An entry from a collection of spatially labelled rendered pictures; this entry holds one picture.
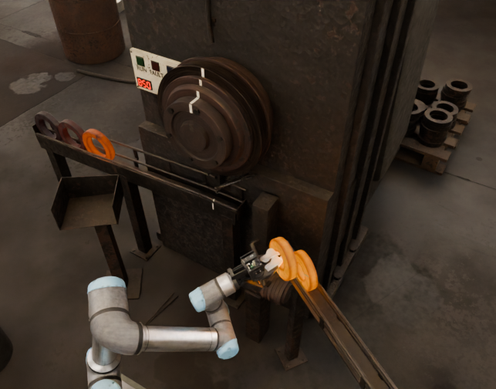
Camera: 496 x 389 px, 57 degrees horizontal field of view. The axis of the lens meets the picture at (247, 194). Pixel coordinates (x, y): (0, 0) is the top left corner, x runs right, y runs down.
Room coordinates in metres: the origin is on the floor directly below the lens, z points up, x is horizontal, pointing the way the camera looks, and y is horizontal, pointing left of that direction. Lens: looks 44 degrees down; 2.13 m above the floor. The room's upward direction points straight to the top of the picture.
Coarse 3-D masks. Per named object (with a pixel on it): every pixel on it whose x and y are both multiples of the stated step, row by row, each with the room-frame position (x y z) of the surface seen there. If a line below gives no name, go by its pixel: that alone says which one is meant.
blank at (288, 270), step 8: (272, 240) 1.04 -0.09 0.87; (280, 240) 1.02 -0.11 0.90; (272, 248) 1.04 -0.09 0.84; (280, 248) 0.99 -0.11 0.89; (288, 248) 0.99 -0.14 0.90; (288, 256) 0.96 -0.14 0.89; (288, 264) 0.94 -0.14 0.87; (296, 264) 0.95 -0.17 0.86; (280, 272) 0.98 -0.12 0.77; (288, 272) 0.93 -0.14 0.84; (296, 272) 0.93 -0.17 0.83; (288, 280) 0.93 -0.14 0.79
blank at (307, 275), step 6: (294, 252) 1.08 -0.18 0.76; (300, 252) 1.06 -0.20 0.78; (300, 258) 1.04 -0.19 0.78; (306, 258) 1.03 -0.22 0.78; (300, 264) 1.03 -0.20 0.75; (306, 264) 1.01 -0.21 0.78; (312, 264) 1.01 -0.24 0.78; (300, 270) 1.05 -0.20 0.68; (306, 270) 0.99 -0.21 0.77; (312, 270) 0.99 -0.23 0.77; (300, 276) 1.03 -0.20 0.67; (306, 276) 0.99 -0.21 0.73; (312, 276) 0.97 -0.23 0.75; (306, 282) 0.98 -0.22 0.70; (312, 282) 0.96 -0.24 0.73; (306, 288) 0.98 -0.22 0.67; (312, 288) 0.96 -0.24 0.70
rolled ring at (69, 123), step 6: (66, 120) 1.91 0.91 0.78; (72, 120) 1.91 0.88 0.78; (60, 126) 1.92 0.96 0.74; (66, 126) 1.89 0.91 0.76; (72, 126) 1.88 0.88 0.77; (78, 126) 1.89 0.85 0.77; (60, 132) 1.93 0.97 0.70; (66, 132) 1.94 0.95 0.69; (78, 132) 1.86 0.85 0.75; (66, 138) 1.92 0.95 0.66; (72, 138) 1.94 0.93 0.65; (72, 144) 1.91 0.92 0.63; (78, 144) 1.91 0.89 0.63; (78, 150) 1.88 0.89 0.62
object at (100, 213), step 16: (96, 176) 1.56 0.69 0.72; (112, 176) 1.57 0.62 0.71; (64, 192) 1.52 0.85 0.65; (80, 192) 1.56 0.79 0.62; (96, 192) 1.56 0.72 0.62; (112, 192) 1.56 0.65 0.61; (64, 208) 1.46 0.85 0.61; (80, 208) 1.48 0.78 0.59; (96, 208) 1.47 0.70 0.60; (112, 208) 1.46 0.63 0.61; (64, 224) 1.38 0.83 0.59; (80, 224) 1.38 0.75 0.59; (96, 224) 1.37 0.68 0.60; (112, 224) 1.37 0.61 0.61; (112, 240) 1.44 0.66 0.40; (112, 256) 1.43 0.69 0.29; (112, 272) 1.43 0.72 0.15; (128, 272) 1.53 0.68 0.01; (128, 288) 1.43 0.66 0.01
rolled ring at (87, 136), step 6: (84, 132) 1.82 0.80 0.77; (90, 132) 1.80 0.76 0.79; (96, 132) 1.79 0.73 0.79; (84, 138) 1.83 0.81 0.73; (90, 138) 1.84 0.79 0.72; (96, 138) 1.78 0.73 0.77; (102, 138) 1.77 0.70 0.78; (84, 144) 1.83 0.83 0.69; (90, 144) 1.83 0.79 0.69; (102, 144) 1.76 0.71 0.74; (108, 144) 1.76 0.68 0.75; (90, 150) 1.82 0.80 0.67; (96, 150) 1.83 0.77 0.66; (108, 150) 1.74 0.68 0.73; (102, 156) 1.80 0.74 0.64; (108, 156) 1.75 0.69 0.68; (114, 156) 1.77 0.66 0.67
